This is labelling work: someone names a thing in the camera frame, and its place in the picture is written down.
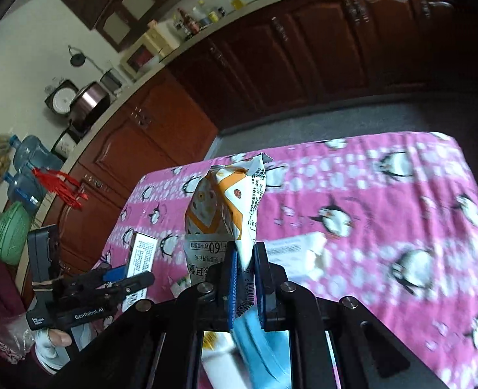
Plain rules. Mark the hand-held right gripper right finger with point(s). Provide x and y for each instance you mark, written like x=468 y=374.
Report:
x=261 y=291

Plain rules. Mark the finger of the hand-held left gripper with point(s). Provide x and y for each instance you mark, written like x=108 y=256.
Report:
x=113 y=273
x=139 y=281

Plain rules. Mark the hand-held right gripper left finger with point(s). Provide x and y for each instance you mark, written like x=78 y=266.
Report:
x=231 y=287

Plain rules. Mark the white printed cardboard box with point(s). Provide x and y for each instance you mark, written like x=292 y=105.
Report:
x=141 y=255

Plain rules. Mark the blue plastic packet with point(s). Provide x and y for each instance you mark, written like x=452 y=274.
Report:
x=259 y=344

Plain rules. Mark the white orange snack packet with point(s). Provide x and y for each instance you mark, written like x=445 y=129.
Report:
x=222 y=210

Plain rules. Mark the person's left forearm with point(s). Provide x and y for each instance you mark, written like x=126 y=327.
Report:
x=48 y=358

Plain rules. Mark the person's left hand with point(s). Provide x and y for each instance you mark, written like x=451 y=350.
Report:
x=58 y=337

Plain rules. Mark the white printed paper sheet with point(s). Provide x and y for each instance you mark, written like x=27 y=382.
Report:
x=287 y=253

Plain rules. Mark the clear plastic bag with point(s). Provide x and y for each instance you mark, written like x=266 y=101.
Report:
x=6 y=338

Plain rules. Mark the red knot ornament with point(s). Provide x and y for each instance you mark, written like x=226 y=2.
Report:
x=62 y=188

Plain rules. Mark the green plastic basket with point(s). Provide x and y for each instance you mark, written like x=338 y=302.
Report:
x=10 y=233

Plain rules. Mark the blue water jug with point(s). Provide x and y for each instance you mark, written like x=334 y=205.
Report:
x=36 y=154
x=22 y=190

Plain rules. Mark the white patterned container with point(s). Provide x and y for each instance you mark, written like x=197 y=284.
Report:
x=65 y=145

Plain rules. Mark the pink penguin printed blanket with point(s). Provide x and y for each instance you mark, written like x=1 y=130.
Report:
x=385 y=219

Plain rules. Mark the silver rice cooker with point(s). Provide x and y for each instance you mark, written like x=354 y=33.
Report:
x=89 y=103

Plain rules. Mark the round white black appliance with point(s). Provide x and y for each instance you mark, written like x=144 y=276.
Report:
x=62 y=99

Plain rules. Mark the black metal canister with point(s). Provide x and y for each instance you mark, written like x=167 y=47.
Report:
x=111 y=80

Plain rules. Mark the cream microwave oven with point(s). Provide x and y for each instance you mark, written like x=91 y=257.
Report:
x=139 y=58

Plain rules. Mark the wooden base cabinets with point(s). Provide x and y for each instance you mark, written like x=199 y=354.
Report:
x=304 y=56

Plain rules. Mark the cream plastic container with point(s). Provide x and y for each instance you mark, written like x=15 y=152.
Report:
x=162 y=38

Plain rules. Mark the dark brown sauce bottle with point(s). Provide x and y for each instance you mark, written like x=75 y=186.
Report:
x=188 y=22

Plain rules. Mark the yellow cap bottle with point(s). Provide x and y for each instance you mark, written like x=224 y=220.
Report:
x=203 y=12

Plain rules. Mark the yellow oil bottle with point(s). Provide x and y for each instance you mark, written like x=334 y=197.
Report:
x=237 y=3

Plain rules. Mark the black round wall hanger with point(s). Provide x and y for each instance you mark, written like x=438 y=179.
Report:
x=77 y=60

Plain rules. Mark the wooden wall cabinet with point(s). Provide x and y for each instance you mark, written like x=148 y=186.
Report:
x=133 y=0

